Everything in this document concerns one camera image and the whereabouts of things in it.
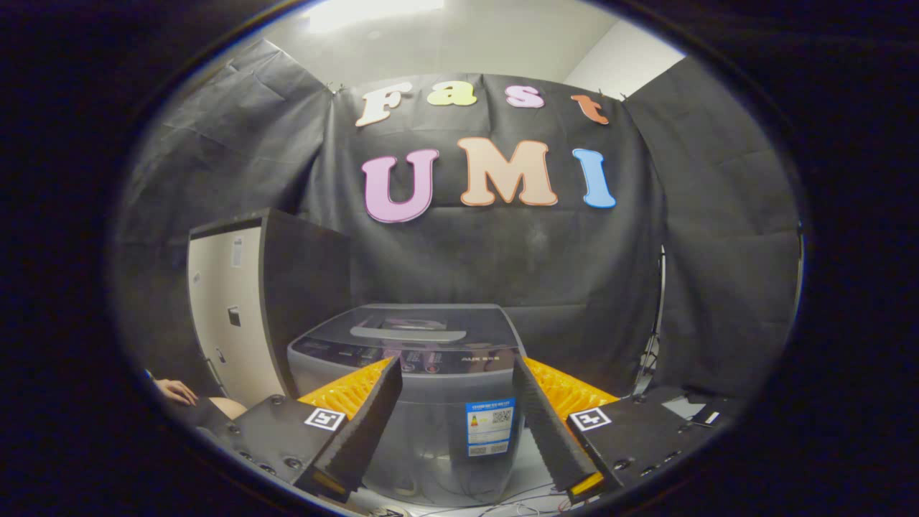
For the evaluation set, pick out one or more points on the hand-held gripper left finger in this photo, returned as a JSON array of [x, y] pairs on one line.
[[370, 424]]

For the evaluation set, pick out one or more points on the black box on floor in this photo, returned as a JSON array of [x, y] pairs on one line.
[[707, 409]]

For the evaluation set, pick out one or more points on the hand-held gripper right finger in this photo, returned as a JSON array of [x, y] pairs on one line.
[[549, 431]]

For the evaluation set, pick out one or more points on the grey washing machine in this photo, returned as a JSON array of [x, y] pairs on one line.
[[438, 431]]

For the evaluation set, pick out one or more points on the dark washing machine lid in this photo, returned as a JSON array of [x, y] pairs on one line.
[[474, 319]]

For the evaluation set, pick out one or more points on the person's dark clothing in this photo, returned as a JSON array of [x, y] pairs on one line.
[[197, 415]]

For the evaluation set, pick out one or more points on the black backdrop cloth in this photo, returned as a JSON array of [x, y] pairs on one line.
[[560, 251]]

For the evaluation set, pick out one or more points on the black light stand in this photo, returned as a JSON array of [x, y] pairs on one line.
[[652, 345]]

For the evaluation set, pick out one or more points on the person's bare leg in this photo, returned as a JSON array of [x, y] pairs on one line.
[[230, 408]]

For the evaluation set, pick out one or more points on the dark cabinet with white door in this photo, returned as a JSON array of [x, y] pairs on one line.
[[237, 316]]

